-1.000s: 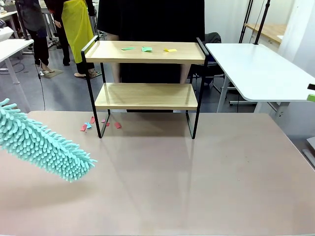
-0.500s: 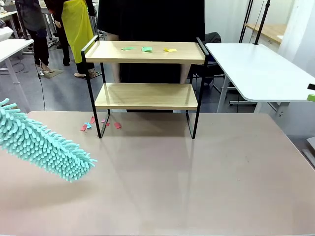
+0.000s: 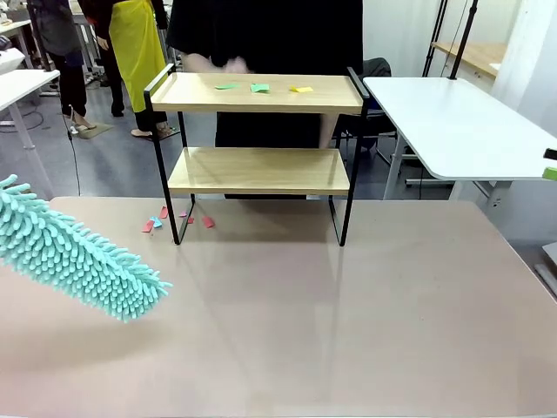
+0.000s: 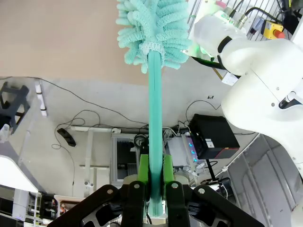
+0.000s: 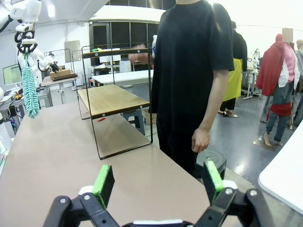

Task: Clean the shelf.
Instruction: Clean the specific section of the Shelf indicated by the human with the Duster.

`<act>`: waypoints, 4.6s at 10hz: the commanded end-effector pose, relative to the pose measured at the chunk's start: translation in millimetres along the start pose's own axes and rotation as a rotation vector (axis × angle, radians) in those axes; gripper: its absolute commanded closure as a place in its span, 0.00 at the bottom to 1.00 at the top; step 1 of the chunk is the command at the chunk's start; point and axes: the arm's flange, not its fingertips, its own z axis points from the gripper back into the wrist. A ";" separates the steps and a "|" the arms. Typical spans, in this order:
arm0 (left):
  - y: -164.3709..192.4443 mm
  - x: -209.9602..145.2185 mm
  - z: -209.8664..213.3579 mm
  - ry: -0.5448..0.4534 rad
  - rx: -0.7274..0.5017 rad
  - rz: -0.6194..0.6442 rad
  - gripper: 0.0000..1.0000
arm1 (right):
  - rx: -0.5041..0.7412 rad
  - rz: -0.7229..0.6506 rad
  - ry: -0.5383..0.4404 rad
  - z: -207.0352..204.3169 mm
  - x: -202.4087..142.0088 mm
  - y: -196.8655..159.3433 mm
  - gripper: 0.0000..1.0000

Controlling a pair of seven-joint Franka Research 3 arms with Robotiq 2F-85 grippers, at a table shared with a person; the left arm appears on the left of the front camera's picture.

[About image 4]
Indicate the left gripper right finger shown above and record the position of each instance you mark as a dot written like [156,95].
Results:
[176,203]

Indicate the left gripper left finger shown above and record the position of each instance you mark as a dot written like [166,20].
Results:
[135,201]

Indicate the teal chenille duster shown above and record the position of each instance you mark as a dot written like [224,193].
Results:
[155,106]

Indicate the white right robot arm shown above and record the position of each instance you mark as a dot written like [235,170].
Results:
[260,71]

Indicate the black controller box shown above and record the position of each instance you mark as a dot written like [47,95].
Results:
[208,130]

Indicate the black floor device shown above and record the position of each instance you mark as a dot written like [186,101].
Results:
[67,138]

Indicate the white table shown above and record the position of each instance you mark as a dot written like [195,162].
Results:
[11,172]

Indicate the white power strip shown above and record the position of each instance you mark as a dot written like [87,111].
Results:
[40,99]

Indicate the black step stool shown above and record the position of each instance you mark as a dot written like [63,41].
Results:
[21,91]

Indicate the yellow emergency stop box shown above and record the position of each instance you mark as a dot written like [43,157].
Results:
[272,28]

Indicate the grey network switch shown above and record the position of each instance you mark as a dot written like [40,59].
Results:
[177,149]

